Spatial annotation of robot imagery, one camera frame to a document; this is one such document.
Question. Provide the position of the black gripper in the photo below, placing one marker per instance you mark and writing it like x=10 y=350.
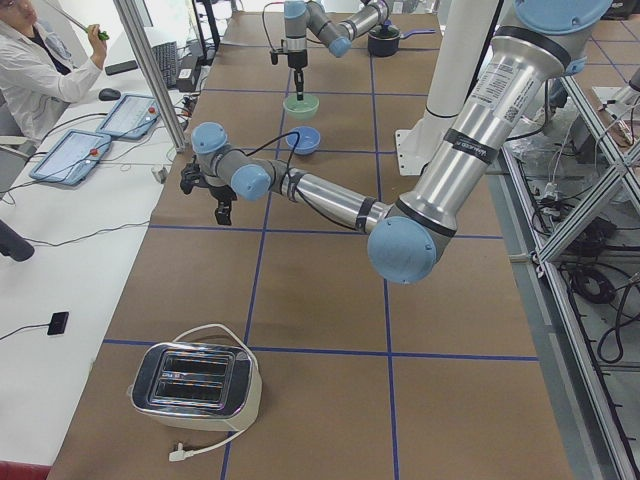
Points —
x=297 y=60
x=220 y=194

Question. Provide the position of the green bowl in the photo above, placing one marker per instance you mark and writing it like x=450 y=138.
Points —
x=304 y=109

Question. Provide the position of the blue bowl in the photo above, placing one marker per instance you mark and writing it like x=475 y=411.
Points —
x=303 y=140

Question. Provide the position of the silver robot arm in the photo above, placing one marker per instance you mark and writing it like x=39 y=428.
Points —
x=493 y=60
x=301 y=17

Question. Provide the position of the blue teach pendant far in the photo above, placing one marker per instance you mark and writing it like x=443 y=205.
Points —
x=131 y=117

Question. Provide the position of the blue teach pendant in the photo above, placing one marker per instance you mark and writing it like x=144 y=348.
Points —
x=72 y=158
x=131 y=117

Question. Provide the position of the dark blue saucepan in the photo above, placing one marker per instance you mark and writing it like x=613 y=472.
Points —
x=384 y=40

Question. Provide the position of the blue teach pendant near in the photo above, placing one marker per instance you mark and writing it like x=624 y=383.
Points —
x=72 y=158

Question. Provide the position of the black computer mouse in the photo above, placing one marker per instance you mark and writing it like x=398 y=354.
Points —
x=108 y=94

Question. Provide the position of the black keyboard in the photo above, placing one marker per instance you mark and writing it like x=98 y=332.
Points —
x=166 y=57

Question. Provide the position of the person in white coat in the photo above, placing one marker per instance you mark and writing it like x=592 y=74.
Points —
x=39 y=79

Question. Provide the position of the small black square device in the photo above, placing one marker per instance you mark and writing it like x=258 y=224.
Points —
x=58 y=323

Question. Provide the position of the white chrome toaster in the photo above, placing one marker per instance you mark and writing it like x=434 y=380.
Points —
x=198 y=386

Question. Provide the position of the aluminium frame post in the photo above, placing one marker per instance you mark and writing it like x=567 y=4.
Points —
x=134 y=29

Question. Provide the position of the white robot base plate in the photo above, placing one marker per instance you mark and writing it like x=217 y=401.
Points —
x=407 y=155

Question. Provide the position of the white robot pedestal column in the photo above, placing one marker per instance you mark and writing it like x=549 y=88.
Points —
x=468 y=29

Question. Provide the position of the aluminium frame rack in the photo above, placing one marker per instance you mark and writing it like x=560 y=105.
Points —
x=570 y=187

